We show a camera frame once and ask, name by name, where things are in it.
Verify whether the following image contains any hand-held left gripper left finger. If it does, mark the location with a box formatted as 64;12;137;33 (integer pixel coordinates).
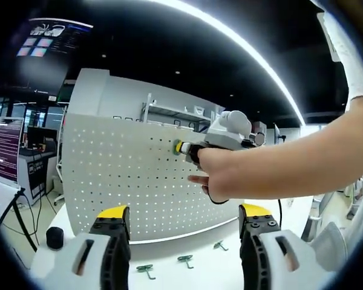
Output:
30;204;131;290

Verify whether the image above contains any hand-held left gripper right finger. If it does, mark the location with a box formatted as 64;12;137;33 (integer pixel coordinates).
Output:
238;204;330;290

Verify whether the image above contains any green hook assembly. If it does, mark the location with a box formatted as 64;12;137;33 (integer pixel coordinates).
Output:
171;138;184;155
212;240;230;252
177;254;195;269
135;263;155;281

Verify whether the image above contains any white perforated mounting plate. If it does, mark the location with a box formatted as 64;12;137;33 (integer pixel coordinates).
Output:
61;113;241;245

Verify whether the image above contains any person's right hand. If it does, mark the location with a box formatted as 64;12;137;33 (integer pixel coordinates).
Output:
188;147;241;202

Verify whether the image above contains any white metal shelf rack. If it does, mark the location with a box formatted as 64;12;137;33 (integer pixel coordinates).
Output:
141;92;225;133

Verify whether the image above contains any black cylindrical cap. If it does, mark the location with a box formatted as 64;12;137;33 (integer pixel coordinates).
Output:
45;227;64;250

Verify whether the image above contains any long ceiling strip light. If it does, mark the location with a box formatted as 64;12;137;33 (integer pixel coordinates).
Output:
87;0;307;127

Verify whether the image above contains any grey mesh office chair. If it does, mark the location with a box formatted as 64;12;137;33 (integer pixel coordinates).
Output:
301;221;349;268

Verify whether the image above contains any black tripod stand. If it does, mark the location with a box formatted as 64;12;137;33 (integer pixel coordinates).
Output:
0;186;39;253

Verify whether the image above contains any black monitor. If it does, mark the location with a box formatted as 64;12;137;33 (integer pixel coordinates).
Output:
27;126;58;151

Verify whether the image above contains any white chest-worn device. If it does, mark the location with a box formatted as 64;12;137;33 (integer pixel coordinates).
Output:
316;11;342;63

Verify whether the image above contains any black hand strap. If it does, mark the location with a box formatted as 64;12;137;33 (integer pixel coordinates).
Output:
200;183;231;205

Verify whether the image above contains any large dark wall screen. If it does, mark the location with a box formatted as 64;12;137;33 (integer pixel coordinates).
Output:
5;17;94;95

